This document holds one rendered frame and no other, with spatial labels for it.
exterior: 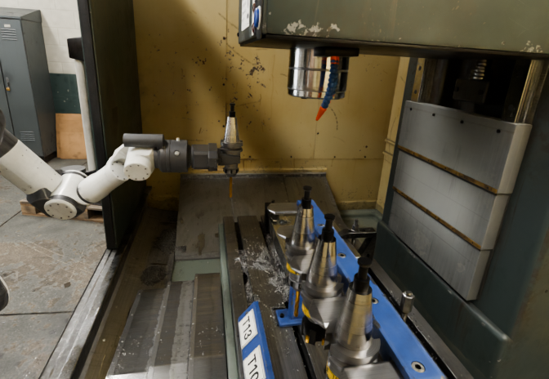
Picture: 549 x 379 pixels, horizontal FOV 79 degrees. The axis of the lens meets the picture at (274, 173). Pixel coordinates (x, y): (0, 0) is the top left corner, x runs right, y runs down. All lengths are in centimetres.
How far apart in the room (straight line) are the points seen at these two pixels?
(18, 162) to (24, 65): 443
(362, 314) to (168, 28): 171
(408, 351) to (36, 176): 92
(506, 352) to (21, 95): 539
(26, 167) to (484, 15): 106
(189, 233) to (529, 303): 135
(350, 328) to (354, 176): 186
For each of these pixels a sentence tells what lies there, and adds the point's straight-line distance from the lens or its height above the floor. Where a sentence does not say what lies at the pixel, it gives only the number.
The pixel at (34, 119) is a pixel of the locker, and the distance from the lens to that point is 551.
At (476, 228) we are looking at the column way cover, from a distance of 108.
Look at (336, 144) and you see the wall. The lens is 211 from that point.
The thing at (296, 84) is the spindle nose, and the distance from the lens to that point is 89.
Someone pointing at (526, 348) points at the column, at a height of 84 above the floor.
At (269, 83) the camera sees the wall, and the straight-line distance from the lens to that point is 194.
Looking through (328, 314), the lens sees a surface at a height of 122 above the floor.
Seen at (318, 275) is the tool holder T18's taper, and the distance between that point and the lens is 50.
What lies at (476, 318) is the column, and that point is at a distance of 118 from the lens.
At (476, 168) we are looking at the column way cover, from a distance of 106.
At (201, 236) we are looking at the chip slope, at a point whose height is 68.
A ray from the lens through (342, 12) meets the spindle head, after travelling 62.
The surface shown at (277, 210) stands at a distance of 74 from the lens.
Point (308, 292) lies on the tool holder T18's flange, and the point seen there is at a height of 122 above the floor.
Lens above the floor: 153
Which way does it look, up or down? 18 degrees down
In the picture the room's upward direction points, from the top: 3 degrees clockwise
